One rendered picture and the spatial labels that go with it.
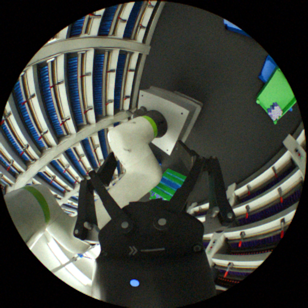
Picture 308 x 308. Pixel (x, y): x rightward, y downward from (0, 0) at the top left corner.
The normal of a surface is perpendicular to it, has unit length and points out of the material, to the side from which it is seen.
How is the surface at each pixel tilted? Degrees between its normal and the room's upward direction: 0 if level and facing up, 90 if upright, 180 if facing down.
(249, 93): 0
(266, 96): 25
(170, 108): 2
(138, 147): 85
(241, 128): 0
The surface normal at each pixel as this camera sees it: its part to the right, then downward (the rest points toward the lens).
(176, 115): -0.64, 0.52
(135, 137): 0.57, -0.11
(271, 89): -0.66, 0.73
